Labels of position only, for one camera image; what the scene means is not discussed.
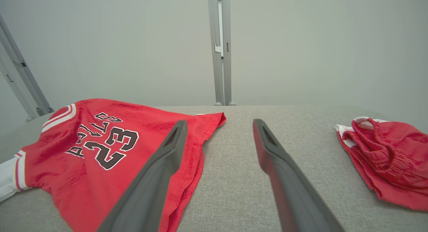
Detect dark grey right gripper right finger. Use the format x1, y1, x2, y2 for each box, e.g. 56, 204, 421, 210
252, 118, 345, 232

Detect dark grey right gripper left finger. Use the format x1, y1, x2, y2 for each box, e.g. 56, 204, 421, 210
97, 120, 189, 232

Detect red and white basketball jersey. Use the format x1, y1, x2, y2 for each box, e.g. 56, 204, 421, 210
0, 98, 227, 232

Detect red shorts with white trim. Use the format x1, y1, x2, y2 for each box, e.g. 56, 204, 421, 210
335, 117, 428, 212

